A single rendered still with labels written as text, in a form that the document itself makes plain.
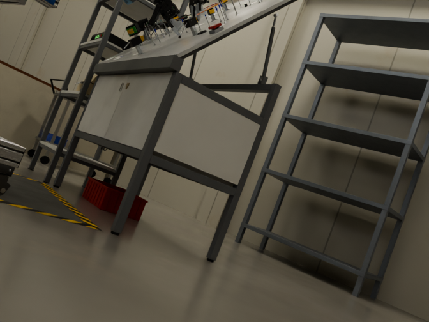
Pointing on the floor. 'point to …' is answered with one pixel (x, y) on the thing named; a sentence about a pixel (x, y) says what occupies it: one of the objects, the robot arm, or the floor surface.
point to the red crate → (111, 198)
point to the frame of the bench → (145, 162)
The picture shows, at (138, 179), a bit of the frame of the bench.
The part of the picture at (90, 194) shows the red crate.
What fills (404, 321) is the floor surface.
